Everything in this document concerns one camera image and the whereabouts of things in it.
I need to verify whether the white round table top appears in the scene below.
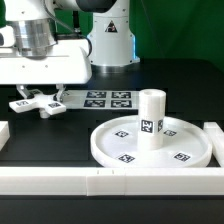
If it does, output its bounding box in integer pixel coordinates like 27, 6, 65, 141
90, 115, 212, 168

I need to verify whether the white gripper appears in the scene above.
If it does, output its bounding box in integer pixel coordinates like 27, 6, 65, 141
0, 40, 92, 102

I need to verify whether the white cross-shaped table base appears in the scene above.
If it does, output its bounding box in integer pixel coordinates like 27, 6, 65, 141
9, 89, 66, 119

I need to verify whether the white rail block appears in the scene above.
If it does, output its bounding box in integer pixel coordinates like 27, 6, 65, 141
0, 121, 10, 151
203, 122, 224, 168

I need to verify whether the white right rail block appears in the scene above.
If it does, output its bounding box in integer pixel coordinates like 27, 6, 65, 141
203, 122, 224, 168

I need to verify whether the white front rail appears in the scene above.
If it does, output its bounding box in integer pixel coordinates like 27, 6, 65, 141
0, 167, 224, 196

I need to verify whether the white left rail block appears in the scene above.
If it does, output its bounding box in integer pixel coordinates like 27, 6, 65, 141
0, 121, 10, 151

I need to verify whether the white marker sheet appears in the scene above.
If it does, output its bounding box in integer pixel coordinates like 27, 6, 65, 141
63, 90, 139, 110

